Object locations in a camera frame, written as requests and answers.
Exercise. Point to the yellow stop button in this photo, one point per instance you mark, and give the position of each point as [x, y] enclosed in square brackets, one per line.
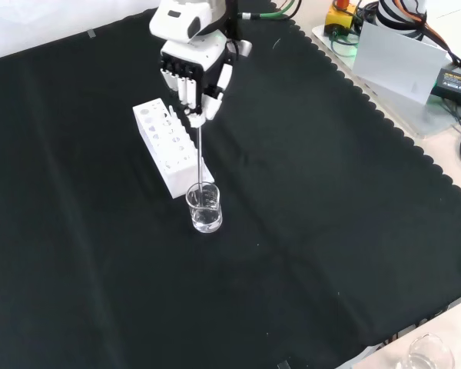
[336, 17]

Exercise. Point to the clear cloth clip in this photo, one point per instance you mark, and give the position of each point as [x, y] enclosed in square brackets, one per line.
[282, 365]
[91, 34]

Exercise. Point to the black power adapter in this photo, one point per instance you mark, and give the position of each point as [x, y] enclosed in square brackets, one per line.
[455, 82]

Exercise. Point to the pale board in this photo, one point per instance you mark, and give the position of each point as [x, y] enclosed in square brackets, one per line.
[399, 61]

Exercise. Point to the grey base plate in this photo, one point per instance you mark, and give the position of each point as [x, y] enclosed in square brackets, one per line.
[426, 119]

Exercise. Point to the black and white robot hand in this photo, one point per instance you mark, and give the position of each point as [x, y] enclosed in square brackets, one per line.
[192, 57]

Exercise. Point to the small clear glass beaker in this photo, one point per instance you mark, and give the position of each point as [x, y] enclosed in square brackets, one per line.
[205, 225]

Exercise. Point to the clear glass rod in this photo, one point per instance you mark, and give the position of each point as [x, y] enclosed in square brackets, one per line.
[200, 161]

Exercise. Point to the black bench cloth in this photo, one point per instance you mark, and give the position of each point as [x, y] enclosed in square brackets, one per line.
[100, 230]

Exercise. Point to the white test tube rack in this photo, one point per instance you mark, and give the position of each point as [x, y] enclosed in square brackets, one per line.
[169, 169]

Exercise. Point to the clear glass vessel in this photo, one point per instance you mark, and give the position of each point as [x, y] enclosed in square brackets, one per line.
[430, 351]

